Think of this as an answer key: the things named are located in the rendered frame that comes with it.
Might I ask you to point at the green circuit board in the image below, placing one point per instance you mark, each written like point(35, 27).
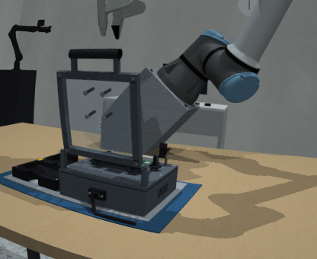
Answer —
point(147, 160)

